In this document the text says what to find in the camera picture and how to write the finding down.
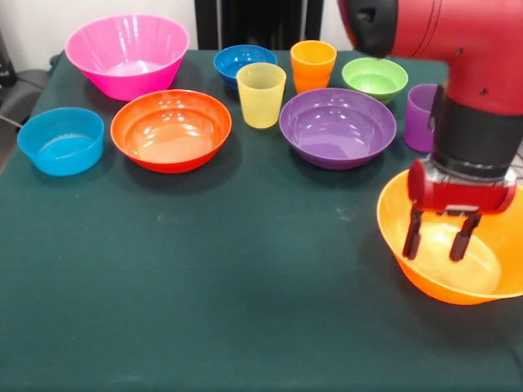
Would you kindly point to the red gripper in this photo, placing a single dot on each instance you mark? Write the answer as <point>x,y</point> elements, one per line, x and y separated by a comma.
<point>461,198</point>

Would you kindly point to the large yellow-orange bowl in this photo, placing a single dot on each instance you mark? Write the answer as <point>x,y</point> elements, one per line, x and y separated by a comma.
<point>486,273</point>

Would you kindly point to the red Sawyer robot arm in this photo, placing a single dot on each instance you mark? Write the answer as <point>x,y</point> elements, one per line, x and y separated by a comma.
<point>470,61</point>

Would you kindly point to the purple cup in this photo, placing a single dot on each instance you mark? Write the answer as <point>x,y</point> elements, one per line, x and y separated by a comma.
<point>418,118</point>

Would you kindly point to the purple bowl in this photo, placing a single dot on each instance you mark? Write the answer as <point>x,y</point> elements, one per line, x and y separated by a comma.
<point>335,130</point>

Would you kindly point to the green bowl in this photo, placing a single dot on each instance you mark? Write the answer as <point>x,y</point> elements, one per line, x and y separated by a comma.
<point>374,77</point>

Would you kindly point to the orange cup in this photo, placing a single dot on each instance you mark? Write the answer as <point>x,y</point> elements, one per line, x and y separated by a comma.
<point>312,67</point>

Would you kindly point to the yellow cup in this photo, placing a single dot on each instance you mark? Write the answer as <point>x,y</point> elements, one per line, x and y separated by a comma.
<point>261,102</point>

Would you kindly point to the dark green tablecloth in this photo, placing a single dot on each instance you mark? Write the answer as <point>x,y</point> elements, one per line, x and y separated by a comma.
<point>204,265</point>

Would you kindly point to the dark blue bowl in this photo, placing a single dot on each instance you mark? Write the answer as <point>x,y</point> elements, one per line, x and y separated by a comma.
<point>231,61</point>

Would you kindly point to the red bowl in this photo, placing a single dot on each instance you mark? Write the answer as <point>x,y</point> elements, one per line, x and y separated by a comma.
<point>171,134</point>

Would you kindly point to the pink bowl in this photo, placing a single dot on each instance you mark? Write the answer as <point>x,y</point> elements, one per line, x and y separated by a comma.
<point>122,49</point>

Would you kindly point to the light blue bowl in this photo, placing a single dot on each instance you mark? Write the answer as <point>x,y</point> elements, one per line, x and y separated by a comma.
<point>61,147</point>

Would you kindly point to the grey office chair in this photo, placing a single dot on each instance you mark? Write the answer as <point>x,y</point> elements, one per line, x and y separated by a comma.
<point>24,94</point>

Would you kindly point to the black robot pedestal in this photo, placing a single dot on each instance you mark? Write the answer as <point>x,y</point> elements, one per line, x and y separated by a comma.
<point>261,20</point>

